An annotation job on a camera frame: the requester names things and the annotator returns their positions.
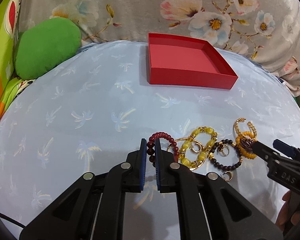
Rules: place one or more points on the floral grey blanket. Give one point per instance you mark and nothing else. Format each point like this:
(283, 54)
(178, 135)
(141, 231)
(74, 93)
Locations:
(266, 31)

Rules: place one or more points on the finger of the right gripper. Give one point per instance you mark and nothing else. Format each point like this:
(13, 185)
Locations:
(264, 152)
(287, 150)

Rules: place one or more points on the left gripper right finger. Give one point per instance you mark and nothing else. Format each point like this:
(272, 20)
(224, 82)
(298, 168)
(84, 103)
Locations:
(208, 207)

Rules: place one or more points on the gold hoop earring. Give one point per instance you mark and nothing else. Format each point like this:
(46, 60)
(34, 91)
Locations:
(227, 176)

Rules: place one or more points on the gold cuff bangle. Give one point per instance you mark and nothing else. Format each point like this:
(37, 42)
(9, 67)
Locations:
(245, 129)

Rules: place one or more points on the right hand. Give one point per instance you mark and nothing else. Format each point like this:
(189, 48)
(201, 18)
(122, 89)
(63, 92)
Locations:
(283, 216)

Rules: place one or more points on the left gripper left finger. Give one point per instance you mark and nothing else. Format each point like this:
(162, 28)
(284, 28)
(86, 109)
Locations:
(93, 206)

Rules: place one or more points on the green plush pillow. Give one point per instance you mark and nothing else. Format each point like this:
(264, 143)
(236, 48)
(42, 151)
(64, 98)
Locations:
(43, 47)

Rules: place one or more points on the colourful cartoon cushion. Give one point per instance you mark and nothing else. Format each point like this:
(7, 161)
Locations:
(10, 84)

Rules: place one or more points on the red shallow cardboard box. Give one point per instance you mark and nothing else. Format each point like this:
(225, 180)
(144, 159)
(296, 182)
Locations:
(186, 61)

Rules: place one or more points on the light blue palm-print sheet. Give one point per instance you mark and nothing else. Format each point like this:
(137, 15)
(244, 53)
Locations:
(88, 113)

